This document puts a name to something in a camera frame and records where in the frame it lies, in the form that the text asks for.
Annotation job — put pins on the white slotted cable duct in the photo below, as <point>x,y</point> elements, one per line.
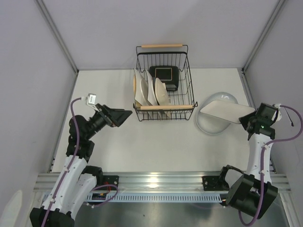
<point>155,197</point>

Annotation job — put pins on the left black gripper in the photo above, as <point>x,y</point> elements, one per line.
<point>107,116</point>

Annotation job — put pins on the black square dish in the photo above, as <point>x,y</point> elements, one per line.
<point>169,75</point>

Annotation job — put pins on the wooden plate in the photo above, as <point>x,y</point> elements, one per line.
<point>134,85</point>

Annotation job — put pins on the white square plate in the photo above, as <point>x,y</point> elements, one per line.
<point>139,96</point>
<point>151,95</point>

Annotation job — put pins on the black wire dish rack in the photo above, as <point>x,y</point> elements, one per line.
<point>182,101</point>

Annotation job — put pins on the woven fan-shaped plate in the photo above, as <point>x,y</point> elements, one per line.
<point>161,92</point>

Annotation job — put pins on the white square plate far left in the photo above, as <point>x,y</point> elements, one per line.
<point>139,96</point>

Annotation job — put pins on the white rectangular plate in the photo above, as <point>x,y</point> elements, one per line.
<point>227,111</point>

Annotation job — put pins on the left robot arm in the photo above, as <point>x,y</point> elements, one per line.
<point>77,179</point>

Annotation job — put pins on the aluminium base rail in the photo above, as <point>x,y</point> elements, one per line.
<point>188,182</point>

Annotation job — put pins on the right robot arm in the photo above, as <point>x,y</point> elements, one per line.
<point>252,192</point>

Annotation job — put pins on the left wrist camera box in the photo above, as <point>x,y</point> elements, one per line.
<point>90,101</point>

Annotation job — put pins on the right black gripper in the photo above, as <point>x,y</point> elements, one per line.
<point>251,120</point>

